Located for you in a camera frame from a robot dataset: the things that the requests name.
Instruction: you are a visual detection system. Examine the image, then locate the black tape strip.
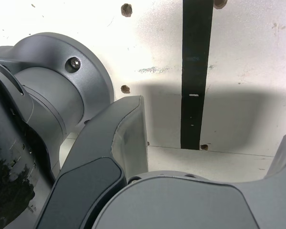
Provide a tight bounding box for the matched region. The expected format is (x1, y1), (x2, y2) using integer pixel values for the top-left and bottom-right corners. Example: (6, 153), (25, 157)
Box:
(180, 0), (214, 151)

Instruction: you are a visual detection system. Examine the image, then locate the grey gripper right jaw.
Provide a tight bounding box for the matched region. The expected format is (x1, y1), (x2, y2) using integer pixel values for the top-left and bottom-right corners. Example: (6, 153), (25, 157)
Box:
(90, 126), (286, 229)

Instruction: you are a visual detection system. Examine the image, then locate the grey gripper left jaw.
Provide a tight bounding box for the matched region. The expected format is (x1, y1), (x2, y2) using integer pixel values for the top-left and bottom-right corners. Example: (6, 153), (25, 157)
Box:
(35, 94), (150, 229)

